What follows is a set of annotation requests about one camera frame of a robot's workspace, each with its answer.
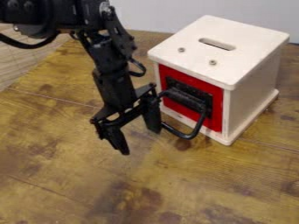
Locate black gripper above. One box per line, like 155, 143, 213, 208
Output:
89, 66, 161, 155

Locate black metal drawer handle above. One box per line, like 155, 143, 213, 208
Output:
155, 88, 208, 141

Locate red drawer front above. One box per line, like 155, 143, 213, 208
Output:
157, 65, 223, 132

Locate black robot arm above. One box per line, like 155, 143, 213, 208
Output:
0, 0, 161, 155

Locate white wooden box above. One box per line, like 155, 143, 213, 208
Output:
147, 15, 289, 145

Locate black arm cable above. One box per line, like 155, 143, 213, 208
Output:
127, 57, 147, 78

